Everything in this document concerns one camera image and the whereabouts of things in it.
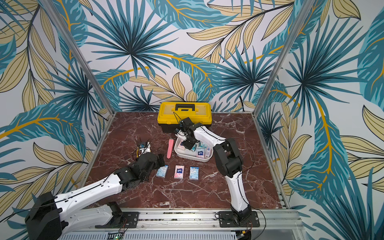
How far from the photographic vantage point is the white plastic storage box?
92cm

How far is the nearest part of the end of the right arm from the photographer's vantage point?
0.73 meters

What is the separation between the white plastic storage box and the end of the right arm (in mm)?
51
